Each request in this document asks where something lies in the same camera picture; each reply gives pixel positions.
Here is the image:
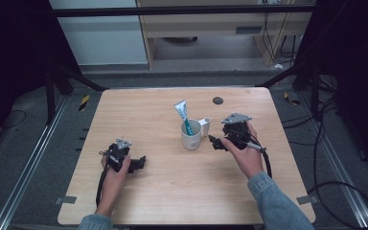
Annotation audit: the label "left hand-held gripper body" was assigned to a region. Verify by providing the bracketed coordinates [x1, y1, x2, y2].
[99, 137, 139, 173]

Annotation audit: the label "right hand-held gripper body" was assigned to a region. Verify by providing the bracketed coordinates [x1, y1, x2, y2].
[220, 112, 253, 150]

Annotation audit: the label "white cup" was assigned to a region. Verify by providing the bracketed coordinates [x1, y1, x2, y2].
[180, 117, 212, 151]

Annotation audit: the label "green toothpaste tube white cap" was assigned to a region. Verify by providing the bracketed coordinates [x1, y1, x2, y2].
[172, 99, 195, 137]

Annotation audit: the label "person's left hand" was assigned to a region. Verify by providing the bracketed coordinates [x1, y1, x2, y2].
[100, 153, 132, 194]

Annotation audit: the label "person's right hand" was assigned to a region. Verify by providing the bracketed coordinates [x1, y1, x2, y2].
[219, 122, 266, 180]

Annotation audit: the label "yellow black tape strip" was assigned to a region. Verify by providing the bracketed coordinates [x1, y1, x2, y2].
[78, 94, 91, 112]
[283, 91, 302, 106]

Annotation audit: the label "black metal stand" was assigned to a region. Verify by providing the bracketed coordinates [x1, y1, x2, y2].
[43, 58, 110, 127]
[256, 60, 322, 120]

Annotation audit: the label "light wooden desk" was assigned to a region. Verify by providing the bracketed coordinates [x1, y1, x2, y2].
[136, 0, 314, 70]

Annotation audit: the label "white cabinet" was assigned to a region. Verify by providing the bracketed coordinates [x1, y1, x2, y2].
[48, 0, 150, 67]

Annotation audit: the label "black curtain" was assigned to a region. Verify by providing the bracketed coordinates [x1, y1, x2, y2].
[0, 0, 81, 157]
[295, 0, 368, 180]

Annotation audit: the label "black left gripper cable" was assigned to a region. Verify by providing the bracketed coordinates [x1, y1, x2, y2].
[95, 165, 110, 208]

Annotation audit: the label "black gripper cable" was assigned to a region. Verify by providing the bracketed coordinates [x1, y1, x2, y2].
[95, 165, 110, 208]
[244, 133, 273, 179]

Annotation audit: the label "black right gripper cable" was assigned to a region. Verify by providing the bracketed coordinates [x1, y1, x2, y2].
[244, 133, 273, 179]

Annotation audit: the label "grey table bracket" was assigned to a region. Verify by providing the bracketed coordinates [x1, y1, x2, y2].
[295, 194, 320, 206]
[54, 195, 78, 206]

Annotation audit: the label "hanging black desk cables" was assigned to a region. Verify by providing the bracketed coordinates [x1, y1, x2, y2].
[261, 11, 303, 66]

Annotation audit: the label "aluminium floor rail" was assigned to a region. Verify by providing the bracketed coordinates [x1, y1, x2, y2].
[0, 95, 69, 230]
[296, 91, 368, 230]

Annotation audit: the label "thin black floor cable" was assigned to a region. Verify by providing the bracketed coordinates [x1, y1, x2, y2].
[0, 109, 28, 130]

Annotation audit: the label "black horizontal frame bar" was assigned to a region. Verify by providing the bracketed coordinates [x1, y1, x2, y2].
[48, 5, 318, 17]

